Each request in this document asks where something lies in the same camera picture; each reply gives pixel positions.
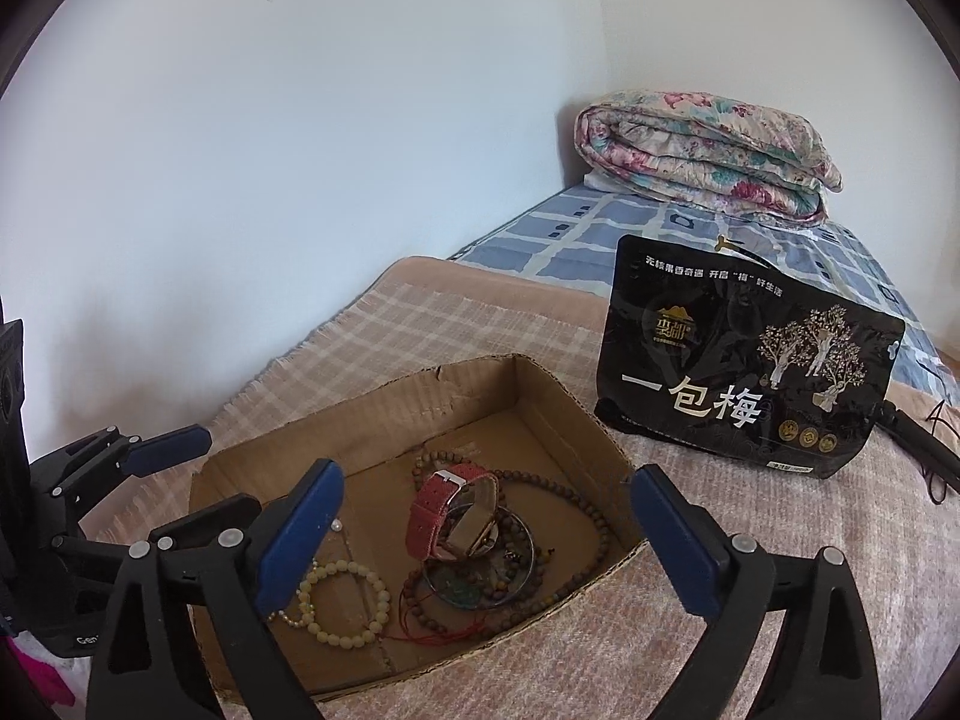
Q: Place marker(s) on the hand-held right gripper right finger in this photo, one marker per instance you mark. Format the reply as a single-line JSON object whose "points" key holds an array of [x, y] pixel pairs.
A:
{"points": [[675, 532]]}

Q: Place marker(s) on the blue plaid bed sheet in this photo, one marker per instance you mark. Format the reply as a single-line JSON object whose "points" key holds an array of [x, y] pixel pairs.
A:
{"points": [[585, 232]]}

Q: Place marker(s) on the dark round bangle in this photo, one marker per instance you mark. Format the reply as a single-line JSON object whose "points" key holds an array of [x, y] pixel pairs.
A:
{"points": [[529, 555]]}

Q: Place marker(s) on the beige plaid blanket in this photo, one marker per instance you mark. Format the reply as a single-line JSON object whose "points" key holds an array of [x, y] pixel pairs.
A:
{"points": [[562, 652]]}

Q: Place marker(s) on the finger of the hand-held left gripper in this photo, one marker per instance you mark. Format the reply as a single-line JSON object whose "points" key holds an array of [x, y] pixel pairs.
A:
{"points": [[169, 446], [195, 519]]}

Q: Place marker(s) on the shallow cardboard box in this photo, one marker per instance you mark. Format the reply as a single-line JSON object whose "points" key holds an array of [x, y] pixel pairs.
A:
{"points": [[525, 405]]}

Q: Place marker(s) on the pink cloth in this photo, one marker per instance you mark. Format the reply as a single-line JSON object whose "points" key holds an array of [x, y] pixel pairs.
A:
{"points": [[37, 671]]}

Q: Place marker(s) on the folded floral quilt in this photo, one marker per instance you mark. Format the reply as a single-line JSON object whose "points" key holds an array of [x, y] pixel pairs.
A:
{"points": [[697, 142]]}

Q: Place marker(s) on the black snack bag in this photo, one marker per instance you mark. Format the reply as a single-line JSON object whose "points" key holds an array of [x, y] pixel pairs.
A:
{"points": [[712, 360]]}

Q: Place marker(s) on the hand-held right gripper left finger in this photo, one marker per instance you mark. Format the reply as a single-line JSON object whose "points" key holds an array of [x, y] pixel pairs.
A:
{"points": [[300, 532]]}

